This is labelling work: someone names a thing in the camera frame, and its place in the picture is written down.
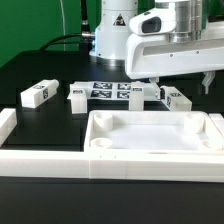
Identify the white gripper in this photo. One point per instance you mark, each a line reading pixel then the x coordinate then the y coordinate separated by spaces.
pixel 174 38

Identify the white desk top tray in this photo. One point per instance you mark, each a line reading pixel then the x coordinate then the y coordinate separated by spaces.
pixel 152 132

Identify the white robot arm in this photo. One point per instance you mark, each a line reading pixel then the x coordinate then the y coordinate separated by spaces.
pixel 112 33

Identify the marker sheet with tags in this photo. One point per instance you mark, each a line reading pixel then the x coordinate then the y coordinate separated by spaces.
pixel 118 91

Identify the white U-shaped fence frame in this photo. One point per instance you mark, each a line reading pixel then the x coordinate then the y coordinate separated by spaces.
pixel 136 166

